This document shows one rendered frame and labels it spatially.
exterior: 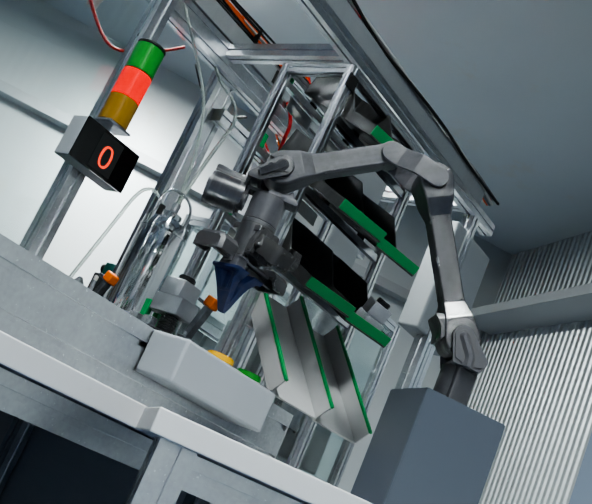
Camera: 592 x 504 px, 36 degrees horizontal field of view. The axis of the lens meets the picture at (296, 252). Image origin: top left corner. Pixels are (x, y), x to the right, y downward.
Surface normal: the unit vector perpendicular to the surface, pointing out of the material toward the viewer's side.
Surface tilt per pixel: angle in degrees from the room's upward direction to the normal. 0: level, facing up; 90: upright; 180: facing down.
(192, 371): 90
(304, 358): 90
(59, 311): 90
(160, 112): 90
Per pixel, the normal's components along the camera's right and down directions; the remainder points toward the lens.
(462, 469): 0.29, -0.16
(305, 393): 0.74, -0.58
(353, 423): -0.64, -0.47
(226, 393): 0.76, 0.14
